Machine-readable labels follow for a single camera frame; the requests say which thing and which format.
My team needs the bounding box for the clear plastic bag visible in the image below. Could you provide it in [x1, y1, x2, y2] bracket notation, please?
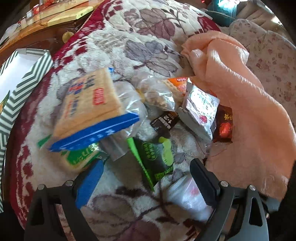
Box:
[165, 173, 213, 222]

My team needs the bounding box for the green round biscuit packet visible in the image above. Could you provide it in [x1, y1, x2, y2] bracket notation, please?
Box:
[37, 135, 109, 173]

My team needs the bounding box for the dark red candy packet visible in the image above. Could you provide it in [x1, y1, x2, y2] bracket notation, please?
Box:
[213, 104, 233, 143]

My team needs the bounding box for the dark green snack packet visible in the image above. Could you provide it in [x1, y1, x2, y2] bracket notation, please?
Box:
[127, 136, 174, 191]

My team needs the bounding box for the white pink snack packet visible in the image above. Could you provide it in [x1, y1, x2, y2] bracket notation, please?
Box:
[177, 80, 220, 143]

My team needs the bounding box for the black chocolate wafer bar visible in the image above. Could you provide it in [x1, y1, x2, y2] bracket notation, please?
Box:
[150, 111, 180, 134]

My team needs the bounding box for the blue cracker pack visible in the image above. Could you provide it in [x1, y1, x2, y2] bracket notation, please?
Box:
[48, 67, 140, 152]

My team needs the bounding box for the orange cracker packet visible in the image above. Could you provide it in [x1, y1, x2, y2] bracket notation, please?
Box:
[164, 77, 190, 105]

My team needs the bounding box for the white chevron-trimmed box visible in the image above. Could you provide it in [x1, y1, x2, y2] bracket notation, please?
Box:
[0, 48, 54, 214]

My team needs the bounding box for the clear bag of nuts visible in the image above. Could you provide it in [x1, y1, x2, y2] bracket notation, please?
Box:
[131, 72, 183, 111]

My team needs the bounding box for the floral sofa cushion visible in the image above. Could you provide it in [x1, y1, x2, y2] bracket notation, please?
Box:
[229, 19, 296, 126]

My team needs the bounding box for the floral fleece blanket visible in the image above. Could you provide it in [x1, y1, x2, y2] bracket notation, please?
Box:
[10, 1, 218, 240]

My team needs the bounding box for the wooden glass-top table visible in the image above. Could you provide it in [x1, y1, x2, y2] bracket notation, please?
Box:
[1, 1, 102, 64]

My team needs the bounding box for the teal bag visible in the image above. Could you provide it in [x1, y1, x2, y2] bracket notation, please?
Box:
[206, 0, 240, 27]

